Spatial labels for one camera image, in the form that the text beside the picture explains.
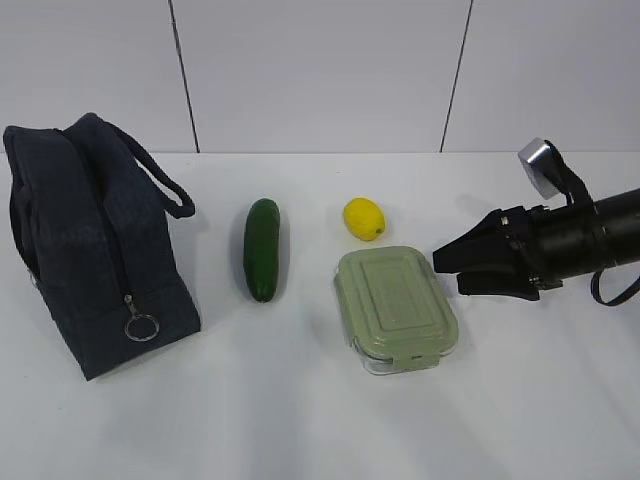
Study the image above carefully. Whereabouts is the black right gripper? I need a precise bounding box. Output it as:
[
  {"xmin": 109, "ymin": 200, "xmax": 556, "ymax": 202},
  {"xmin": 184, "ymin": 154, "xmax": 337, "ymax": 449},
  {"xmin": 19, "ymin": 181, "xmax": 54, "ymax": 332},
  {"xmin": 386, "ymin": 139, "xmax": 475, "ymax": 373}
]
[{"xmin": 433, "ymin": 202, "xmax": 608, "ymax": 301}]

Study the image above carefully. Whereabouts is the green lidded glass container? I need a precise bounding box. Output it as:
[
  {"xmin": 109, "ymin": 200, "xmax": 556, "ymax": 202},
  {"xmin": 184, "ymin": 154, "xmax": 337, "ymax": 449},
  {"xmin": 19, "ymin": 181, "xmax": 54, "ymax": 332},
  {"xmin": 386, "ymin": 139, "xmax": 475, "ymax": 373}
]
[{"xmin": 334, "ymin": 246, "xmax": 459, "ymax": 376}]

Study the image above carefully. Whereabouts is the yellow lemon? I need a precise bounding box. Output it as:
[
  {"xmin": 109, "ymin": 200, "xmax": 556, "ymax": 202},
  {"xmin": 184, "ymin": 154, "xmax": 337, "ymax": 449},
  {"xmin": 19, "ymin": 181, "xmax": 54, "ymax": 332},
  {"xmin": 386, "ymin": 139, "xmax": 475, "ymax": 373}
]
[{"xmin": 343, "ymin": 197, "xmax": 386, "ymax": 241}]

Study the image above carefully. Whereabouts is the green cucumber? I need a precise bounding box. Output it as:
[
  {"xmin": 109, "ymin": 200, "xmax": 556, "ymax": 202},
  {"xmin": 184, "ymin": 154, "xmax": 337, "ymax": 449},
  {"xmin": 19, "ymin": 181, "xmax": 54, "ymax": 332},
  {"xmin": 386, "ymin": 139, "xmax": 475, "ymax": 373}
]
[{"xmin": 243, "ymin": 198, "xmax": 280, "ymax": 303}]

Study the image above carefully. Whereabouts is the navy blue fabric bag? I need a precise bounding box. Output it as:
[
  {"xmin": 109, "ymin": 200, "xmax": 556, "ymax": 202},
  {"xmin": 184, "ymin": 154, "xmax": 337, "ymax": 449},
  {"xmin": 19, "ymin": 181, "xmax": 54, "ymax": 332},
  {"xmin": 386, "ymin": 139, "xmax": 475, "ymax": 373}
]
[{"xmin": 3, "ymin": 113, "xmax": 201, "ymax": 380}]

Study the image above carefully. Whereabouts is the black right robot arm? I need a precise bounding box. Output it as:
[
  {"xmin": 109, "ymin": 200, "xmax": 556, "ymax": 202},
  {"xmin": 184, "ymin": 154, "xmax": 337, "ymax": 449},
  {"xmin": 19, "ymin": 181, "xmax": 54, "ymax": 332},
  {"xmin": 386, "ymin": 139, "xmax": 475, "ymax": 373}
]
[{"xmin": 433, "ymin": 190, "xmax": 639, "ymax": 307}]

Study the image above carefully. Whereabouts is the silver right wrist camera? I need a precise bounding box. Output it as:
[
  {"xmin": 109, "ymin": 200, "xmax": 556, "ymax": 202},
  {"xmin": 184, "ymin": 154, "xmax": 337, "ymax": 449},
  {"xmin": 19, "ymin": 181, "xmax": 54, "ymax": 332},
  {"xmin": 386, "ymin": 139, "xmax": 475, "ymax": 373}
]
[{"xmin": 517, "ymin": 137, "xmax": 561, "ymax": 199}]

